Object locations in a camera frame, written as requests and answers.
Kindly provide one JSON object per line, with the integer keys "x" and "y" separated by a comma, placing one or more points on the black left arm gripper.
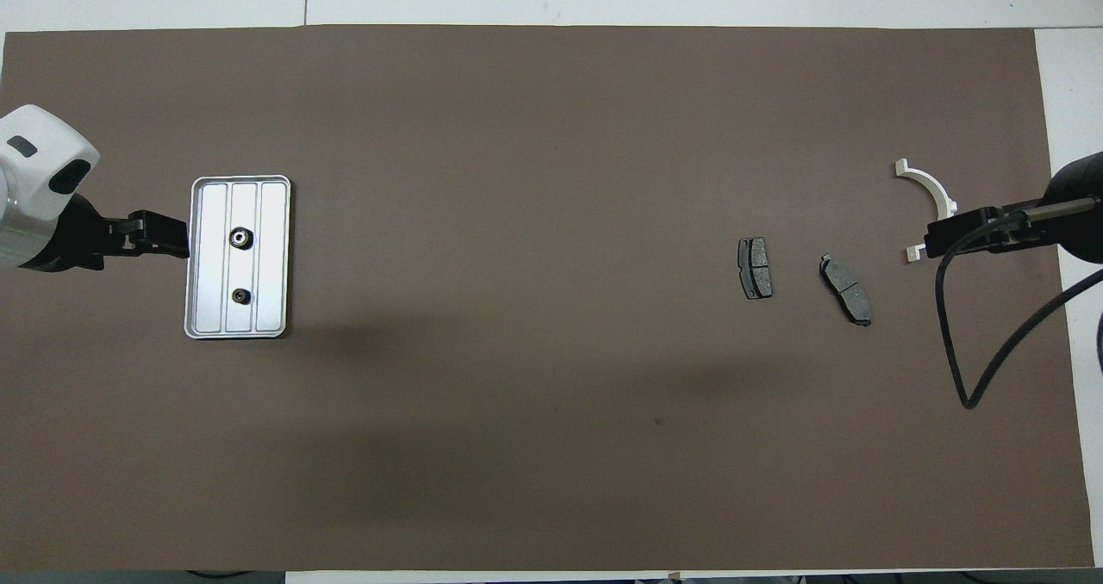
{"x": 82, "y": 239}

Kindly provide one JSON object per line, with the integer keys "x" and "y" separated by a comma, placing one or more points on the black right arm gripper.
{"x": 1077, "y": 214}

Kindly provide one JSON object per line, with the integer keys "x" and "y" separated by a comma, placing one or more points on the large black bearing gear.
{"x": 240, "y": 239}

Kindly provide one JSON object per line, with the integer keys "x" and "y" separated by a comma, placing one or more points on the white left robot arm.
{"x": 34, "y": 162}

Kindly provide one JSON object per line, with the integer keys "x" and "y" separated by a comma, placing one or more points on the silver metal tray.
{"x": 211, "y": 308}

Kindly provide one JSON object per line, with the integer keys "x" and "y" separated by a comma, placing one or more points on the curved dark grey brake pad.
{"x": 849, "y": 295}

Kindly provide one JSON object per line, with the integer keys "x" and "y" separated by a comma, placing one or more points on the rectangular dark grey brake pad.
{"x": 756, "y": 267}

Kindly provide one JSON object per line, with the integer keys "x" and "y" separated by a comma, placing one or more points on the brown table mat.
{"x": 551, "y": 446}

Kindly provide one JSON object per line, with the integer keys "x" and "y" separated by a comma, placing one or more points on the white curved plastic bracket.
{"x": 935, "y": 188}

